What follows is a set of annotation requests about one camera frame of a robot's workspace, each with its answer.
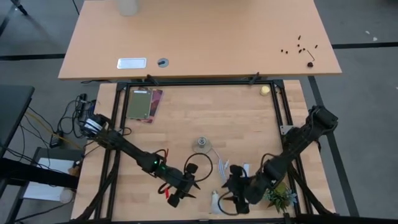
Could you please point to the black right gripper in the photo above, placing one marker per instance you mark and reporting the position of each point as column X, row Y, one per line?
column 244, row 191

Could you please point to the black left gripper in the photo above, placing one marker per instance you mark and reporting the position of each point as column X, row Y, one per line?
column 182, row 185

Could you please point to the white lightbulb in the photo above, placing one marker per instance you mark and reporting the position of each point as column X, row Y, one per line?
column 215, row 205

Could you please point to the brass lamp socket base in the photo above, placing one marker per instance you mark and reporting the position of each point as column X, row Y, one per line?
column 202, row 144

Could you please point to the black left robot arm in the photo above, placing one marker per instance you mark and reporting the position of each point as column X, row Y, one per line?
column 130, row 149

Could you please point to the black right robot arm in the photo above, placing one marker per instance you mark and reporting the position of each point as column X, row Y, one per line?
column 298, row 140

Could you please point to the artificial green plant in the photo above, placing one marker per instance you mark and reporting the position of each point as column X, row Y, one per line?
column 281, row 194

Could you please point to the silver mounting plate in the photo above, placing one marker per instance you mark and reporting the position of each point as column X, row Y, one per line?
column 284, row 130

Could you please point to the pink book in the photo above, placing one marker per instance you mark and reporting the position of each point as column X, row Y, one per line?
column 156, row 102

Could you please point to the cream candle jar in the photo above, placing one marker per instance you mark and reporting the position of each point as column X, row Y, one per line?
column 265, row 91

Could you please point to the black clamp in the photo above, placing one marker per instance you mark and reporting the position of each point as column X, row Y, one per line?
column 254, row 78
column 152, row 79

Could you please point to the clear plastic cup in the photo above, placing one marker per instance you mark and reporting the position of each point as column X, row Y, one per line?
column 66, row 196

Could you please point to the silver rectangular desk plate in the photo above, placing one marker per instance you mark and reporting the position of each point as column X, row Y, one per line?
column 131, row 63

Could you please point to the black power adapter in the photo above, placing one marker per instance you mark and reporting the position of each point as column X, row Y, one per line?
column 56, row 140

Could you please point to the white board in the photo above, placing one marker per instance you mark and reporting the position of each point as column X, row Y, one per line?
column 43, row 191

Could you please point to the light wooden desk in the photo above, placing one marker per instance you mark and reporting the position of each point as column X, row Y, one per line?
column 202, row 37

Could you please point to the black Allen key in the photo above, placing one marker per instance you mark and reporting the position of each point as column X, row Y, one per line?
column 311, row 55

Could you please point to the black beam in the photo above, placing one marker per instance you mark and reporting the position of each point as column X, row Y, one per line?
column 31, row 174

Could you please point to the white cylindrical container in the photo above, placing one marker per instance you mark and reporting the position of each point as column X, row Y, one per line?
column 127, row 7

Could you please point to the black side desk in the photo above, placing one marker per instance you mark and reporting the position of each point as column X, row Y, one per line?
column 12, row 109

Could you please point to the black tripod leg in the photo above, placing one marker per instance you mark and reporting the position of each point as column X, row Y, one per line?
column 19, row 7

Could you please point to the black aluminium table frame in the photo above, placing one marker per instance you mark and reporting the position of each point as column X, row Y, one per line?
column 202, row 83

